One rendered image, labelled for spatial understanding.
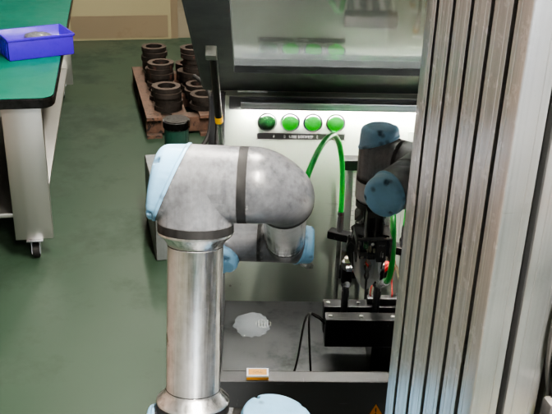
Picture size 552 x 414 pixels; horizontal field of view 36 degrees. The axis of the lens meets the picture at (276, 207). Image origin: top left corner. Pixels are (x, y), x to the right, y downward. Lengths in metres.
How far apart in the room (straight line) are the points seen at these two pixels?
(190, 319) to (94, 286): 2.94
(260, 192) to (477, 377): 0.45
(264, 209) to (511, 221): 0.49
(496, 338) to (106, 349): 2.98
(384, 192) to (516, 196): 0.65
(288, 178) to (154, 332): 2.66
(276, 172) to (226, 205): 0.09
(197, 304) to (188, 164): 0.21
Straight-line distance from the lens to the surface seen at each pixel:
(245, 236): 1.61
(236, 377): 1.97
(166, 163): 1.23
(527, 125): 0.79
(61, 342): 3.83
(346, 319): 2.13
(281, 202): 1.23
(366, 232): 1.65
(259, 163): 1.22
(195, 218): 1.22
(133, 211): 4.93
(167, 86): 6.14
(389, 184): 1.43
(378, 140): 1.59
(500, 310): 0.87
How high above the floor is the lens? 2.13
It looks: 25 degrees down
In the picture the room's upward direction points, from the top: 2 degrees clockwise
